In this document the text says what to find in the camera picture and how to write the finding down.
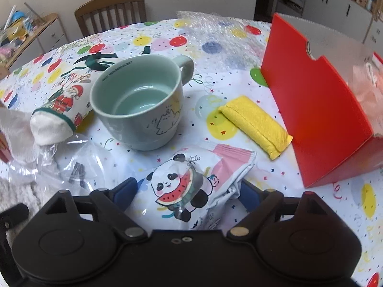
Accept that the white cabinet with black handles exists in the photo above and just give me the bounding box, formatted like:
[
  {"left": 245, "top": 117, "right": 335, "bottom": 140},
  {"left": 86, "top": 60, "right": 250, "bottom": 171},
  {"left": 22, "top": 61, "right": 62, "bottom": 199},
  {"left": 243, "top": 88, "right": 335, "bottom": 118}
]
[{"left": 302, "top": 0, "right": 383, "bottom": 46}]

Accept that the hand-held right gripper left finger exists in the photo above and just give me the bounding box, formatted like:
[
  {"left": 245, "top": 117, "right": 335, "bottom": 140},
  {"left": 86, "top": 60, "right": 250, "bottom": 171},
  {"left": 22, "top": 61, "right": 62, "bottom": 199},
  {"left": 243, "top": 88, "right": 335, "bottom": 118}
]
[{"left": 43, "top": 178, "right": 148, "bottom": 242}]

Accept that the wooden side cabinet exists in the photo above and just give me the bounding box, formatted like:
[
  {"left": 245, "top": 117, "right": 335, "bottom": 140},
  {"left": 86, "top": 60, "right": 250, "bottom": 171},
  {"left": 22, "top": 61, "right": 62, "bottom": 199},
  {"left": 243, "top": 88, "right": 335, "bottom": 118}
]
[{"left": 0, "top": 13, "right": 68, "bottom": 70}]

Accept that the panda print tissue packet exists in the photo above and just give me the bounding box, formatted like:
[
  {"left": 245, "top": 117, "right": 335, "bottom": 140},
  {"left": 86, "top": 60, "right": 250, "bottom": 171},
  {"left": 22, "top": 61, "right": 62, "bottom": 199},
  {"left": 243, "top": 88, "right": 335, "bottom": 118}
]
[{"left": 127, "top": 142, "right": 257, "bottom": 231}]

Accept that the clear bubble wrap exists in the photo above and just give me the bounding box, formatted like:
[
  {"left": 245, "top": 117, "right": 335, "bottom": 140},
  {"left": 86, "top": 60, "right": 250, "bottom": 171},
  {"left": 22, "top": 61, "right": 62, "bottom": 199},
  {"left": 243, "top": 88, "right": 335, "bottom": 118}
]
[{"left": 176, "top": 10, "right": 271, "bottom": 72}]

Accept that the wooden chair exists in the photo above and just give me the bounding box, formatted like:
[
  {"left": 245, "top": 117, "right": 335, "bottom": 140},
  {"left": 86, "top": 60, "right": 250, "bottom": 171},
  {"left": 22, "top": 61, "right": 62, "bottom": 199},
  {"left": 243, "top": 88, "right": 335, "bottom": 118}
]
[{"left": 74, "top": 0, "right": 147, "bottom": 38}]

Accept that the red cardboard box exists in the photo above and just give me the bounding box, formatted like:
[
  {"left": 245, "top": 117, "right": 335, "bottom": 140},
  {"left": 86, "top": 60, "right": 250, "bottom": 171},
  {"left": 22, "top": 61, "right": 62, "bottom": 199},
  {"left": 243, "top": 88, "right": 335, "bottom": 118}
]
[{"left": 260, "top": 12, "right": 383, "bottom": 189}]

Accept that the santa print fabric pouch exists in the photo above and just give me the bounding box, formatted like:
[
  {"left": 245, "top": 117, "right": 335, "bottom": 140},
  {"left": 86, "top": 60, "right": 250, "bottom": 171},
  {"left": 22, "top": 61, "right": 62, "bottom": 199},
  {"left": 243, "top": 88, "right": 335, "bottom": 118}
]
[{"left": 30, "top": 66, "right": 96, "bottom": 147}]

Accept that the white fluffy cloth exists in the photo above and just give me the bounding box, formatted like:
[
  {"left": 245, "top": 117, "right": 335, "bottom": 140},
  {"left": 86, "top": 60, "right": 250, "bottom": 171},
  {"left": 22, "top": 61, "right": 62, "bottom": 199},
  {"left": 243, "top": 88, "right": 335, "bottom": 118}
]
[{"left": 0, "top": 179, "right": 59, "bottom": 234}]

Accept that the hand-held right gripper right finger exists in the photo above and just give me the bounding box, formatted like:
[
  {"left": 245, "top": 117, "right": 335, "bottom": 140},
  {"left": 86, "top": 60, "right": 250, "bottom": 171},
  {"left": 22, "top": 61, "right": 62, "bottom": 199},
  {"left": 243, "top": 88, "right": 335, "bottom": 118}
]
[{"left": 226, "top": 179, "right": 330, "bottom": 240}]

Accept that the clear plastic bag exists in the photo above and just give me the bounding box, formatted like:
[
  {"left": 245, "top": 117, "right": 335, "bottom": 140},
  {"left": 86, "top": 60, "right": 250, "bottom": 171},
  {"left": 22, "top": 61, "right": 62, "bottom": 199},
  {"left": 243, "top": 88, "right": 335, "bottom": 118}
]
[{"left": 0, "top": 108, "right": 116, "bottom": 193}]

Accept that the yellow and blue toy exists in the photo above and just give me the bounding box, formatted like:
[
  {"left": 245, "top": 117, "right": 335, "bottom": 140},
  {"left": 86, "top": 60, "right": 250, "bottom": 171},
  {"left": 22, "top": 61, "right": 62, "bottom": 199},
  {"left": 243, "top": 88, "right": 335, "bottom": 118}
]
[{"left": 6, "top": 10, "right": 28, "bottom": 41}]

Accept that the balloon print tablecloth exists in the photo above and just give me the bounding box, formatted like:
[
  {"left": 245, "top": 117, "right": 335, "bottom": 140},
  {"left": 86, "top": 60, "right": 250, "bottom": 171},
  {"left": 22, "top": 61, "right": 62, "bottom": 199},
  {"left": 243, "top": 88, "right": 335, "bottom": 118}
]
[{"left": 0, "top": 18, "right": 383, "bottom": 287}]

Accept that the yellow folded sponge cloth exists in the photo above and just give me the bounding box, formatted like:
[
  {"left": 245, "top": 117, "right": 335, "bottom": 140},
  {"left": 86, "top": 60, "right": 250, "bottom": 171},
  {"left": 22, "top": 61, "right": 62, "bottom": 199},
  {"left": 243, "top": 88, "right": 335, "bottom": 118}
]
[{"left": 218, "top": 95, "right": 293, "bottom": 160}]

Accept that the pale green ceramic mug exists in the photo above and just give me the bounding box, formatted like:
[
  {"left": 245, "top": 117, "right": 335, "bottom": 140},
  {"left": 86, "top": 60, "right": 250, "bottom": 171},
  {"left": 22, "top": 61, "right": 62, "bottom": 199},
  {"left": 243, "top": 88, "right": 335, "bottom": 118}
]
[{"left": 90, "top": 54, "right": 195, "bottom": 151}]

